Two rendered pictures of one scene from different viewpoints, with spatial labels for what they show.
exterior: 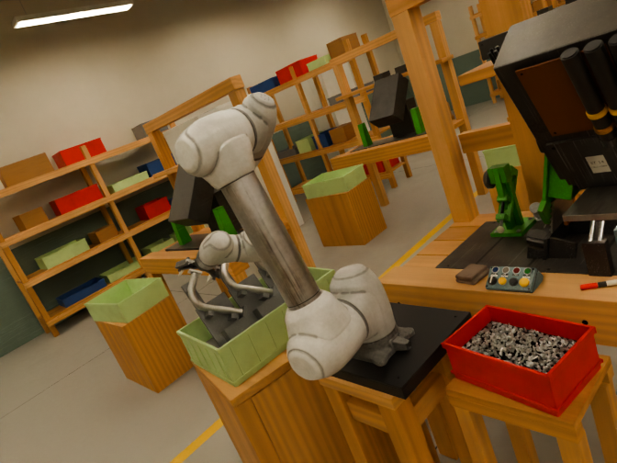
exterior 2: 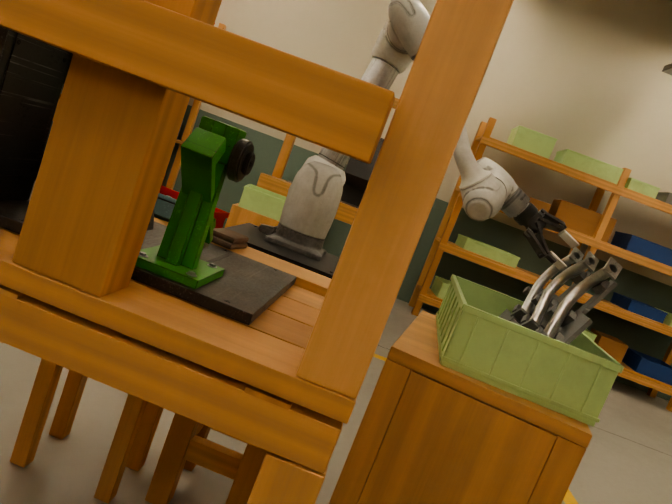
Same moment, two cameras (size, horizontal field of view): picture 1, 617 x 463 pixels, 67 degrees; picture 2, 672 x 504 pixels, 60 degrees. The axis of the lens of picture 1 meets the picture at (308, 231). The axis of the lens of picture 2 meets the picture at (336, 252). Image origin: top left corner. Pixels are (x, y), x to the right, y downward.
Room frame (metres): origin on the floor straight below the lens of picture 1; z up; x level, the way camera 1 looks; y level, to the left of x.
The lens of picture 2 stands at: (2.57, -1.38, 1.16)
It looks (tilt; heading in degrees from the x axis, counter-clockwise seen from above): 8 degrees down; 130
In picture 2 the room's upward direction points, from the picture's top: 21 degrees clockwise
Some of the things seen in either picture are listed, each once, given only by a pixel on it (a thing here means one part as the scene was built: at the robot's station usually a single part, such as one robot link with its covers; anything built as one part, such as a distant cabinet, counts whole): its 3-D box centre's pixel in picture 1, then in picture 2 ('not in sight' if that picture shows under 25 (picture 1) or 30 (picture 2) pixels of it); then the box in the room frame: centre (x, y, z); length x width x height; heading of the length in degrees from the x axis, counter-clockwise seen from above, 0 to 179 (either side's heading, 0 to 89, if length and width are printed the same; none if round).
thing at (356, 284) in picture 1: (358, 300); (314, 197); (1.31, -0.06, 1.06); 0.18 x 0.16 x 0.22; 137
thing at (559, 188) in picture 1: (562, 174); not in sight; (1.38, -0.81, 1.17); 0.13 x 0.12 x 0.20; 36
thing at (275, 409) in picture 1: (308, 405); (440, 472); (1.89, 0.30, 0.39); 0.68 x 0.52 x 0.79; 116
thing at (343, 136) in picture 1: (321, 128); not in sight; (7.82, -0.83, 1.13); 2.48 x 0.54 x 2.27; 40
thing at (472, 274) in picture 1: (473, 273); (226, 237); (1.48, -0.48, 0.91); 0.10 x 0.08 x 0.03; 116
